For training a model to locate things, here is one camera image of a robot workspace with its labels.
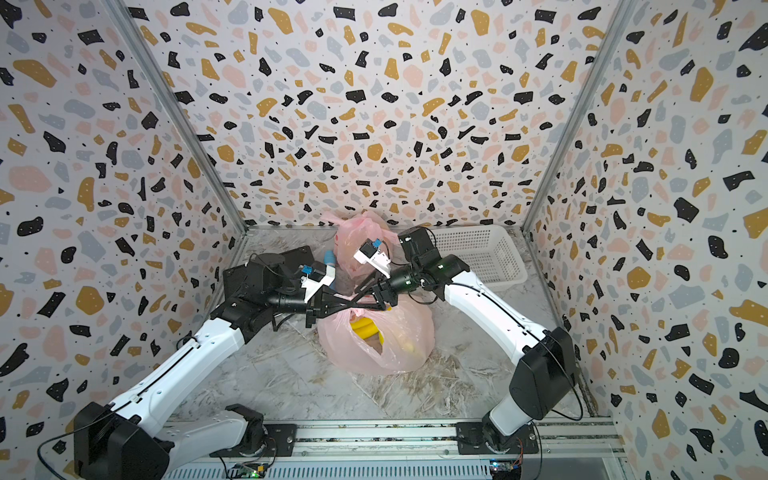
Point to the white plastic basket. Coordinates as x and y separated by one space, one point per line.
488 250

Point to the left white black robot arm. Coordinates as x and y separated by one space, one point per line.
127 438

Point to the yellow banana bunch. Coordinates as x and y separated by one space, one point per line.
364 327

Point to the pink plastic bag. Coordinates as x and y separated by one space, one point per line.
405 341
351 235

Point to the light blue cylinder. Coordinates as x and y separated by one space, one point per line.
330 258

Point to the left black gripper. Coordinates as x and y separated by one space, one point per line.
320 308

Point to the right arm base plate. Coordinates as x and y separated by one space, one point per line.
482 438

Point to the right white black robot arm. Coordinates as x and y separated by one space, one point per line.
545 368

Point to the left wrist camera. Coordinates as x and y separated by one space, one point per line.
314 277

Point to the black flat case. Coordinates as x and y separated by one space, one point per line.
268 274

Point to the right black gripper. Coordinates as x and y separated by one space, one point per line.
382 289

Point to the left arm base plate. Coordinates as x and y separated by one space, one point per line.
263 441

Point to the aluminium front rail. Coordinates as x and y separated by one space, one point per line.
420 449

